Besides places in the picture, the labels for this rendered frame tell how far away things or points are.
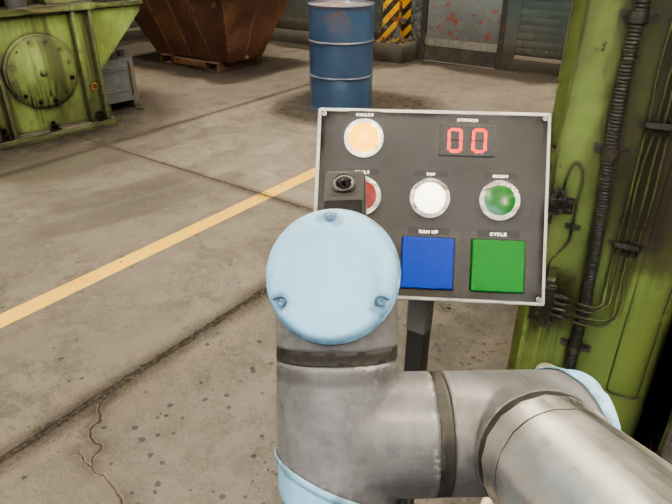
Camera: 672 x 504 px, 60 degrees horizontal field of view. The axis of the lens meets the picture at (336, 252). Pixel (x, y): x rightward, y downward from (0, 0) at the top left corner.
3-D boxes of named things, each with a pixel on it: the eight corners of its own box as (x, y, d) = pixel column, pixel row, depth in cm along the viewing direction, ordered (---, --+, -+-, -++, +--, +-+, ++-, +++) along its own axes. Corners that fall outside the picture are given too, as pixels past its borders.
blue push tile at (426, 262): (452, 290, 84) (455, 238, 85) (400, 287, 85) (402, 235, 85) (451, 290, 86) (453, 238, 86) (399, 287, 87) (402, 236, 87)
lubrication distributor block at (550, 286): (555, 340, 115) (568, 280, 108) (523, 330, 117) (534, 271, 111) (559, 331, 117) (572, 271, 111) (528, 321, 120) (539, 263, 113)
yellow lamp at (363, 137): (372, 157, 85) (373, 128, 83) (344, 152, 87) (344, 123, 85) (382, 151, 88) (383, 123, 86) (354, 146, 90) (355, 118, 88)
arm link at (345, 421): (443, 539, 39) (440, 351, 39) (269, 542, 39) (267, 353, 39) (420, 486, 48) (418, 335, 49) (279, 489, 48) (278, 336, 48)
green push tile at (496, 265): (523, 293, 84) (525, 240, 84) (470, 291, 84) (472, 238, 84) (520, 293, 86) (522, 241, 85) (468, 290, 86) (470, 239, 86)
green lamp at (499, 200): (510, 221, 84) (515, 193, 82) (478, 214, 86) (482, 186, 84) (516, 213, 86) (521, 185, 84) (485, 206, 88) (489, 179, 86)
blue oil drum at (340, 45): (348, 118, 510) (349, 8, 467) (296, 107, 540) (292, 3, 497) (384, 104, 551) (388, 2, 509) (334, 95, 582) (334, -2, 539)
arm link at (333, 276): (259, 355, 39) (257, 203, 39) (288, 333, 51) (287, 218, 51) (403, 355, 38) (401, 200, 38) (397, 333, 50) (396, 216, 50)
